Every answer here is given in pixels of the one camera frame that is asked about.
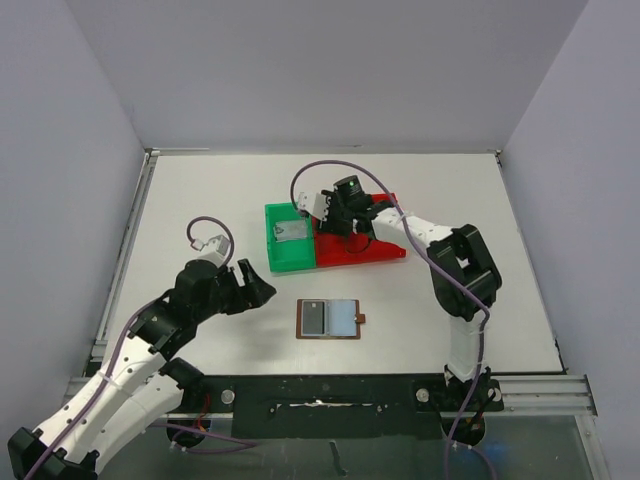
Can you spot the brown leather card holder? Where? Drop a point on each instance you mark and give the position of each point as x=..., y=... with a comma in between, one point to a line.
x=344, y=319

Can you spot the silver card in bin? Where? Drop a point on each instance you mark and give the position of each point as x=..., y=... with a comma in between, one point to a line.
x=290, y=230

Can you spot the red bin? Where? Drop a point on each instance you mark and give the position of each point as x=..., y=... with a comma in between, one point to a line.
x=378, y=250
x=336, y=251

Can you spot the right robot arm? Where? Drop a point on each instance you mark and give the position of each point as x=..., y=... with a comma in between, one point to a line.
x=464, y=275

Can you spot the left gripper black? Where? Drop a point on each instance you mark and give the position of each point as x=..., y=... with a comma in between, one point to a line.
x=238, y=288

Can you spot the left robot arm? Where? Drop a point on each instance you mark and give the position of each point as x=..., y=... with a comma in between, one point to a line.
x=144, y=377

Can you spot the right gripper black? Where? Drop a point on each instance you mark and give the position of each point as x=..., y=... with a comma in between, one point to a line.
x=330, y=215

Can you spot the green plastic bin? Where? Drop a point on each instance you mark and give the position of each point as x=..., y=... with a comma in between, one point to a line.
x=287, y=256

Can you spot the red middle bin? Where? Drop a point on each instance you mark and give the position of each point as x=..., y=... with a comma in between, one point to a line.
x=336, y=251

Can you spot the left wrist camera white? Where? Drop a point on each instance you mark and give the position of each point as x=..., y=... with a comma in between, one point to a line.
x=217, y=250

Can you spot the red right bin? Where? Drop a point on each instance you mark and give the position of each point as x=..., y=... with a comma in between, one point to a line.
x=378, y=250

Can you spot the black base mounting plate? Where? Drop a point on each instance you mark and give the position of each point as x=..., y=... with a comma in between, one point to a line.
x=332, y=407

